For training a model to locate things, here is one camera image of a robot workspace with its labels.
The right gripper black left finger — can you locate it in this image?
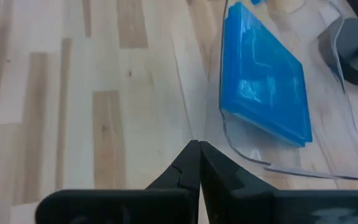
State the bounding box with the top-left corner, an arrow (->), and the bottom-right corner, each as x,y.
35,139 -> 202,224

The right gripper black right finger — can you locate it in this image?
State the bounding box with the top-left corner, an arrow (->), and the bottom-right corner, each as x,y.
200,141 -> 358,224

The clear plastic bin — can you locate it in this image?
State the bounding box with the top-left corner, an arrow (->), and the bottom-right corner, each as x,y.
218,0 -> 358,182

